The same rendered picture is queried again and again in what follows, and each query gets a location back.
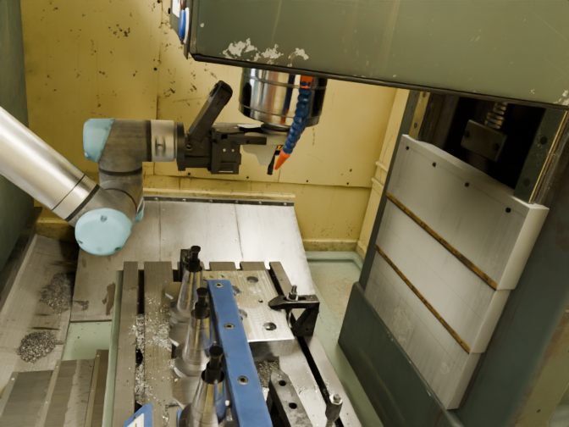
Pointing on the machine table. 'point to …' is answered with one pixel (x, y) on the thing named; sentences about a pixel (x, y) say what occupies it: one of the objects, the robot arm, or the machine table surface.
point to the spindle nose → (277, 97)
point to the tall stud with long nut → (333, 409)
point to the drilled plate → (263, 341)
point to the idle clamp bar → (275, 396)
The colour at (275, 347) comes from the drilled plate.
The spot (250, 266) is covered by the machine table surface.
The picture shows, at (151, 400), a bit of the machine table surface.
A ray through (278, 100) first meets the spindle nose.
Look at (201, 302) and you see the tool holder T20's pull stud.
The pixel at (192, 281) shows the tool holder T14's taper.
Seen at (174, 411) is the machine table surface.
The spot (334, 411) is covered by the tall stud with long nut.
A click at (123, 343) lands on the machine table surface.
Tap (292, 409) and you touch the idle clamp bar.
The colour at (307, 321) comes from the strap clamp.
